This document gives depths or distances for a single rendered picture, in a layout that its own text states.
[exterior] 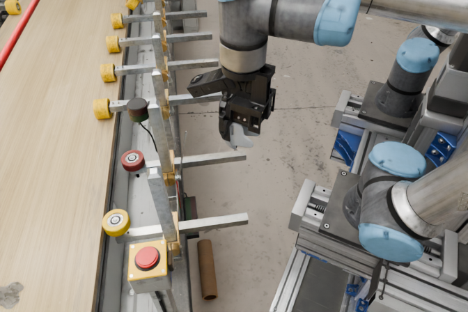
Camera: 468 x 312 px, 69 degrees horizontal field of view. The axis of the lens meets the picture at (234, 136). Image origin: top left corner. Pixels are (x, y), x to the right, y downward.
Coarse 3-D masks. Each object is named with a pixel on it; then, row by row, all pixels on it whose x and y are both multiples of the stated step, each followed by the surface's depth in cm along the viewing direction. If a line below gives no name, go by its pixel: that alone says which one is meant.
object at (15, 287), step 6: (12, 282) 92; (18, 282) 92; (0, 288) 89; (6, 288) 90; (12, 288) 90; (18, 288) 90; (0, 294) 89; (6, 294) 89; (12, 294) 89; (18, 294) 90; (0, 300) 88; (6, 300) 87; (12, 300) 88; (18, 300) 88; (6, 306) 87; (12, 306) 87
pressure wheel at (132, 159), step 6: (132, 150) 125; (138, 150) 125; (126, 156) 123; (132, 156) 122; (138, 156) 123; (126, 162) 121; (132, 162) 121; (138, 162) 121; (144, 162) 124; (126, 168) 121; (132, 168) 121; (138, 168) 122; (138, 174) 129
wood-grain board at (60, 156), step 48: (48, 0) 216; (96, 0) 216; (0, 48) 176; (48, 48) 176; (96, 48) 176; (0, 96) 148; (48, 96) 148; (96, 96) 148; (0, 144) 128; (48, 144) 128; (96, 144) 128; (0, 192) 113; (48, 192) 113; (96, 192) 113; (0, 240) 101; (48, 240) 101; (96, 240) 101; (48, 288) 91; (96, 288) 93
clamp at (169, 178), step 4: (172, 152) 129; (172, 156) 128; (172, 160) 126; (160, 164) 125; (172, 164) 125; (172, 168) 124; (164, 172) 122; (168, 172) 122; (172, 172) 122; (164, 176) 121; (168, 176) 121; (172, 176) 122; (164, 180) 121; (168, 180) 123; (172, 180) 122; (168, 184) 123; (172, 184) 123
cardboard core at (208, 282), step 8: (200, 240) 190; (208, 240) 190; (200, 248) 187; (208, 248) 187; (200, 256) 184; (208, 256) 183; (200, 264) 182; (208, 264) 180; (200, 272) 179; (208, 272) 177; (208, 280) 174; (208, 288) 171; (216, 288) 173; (208, 296) 175; (216, 296) 173
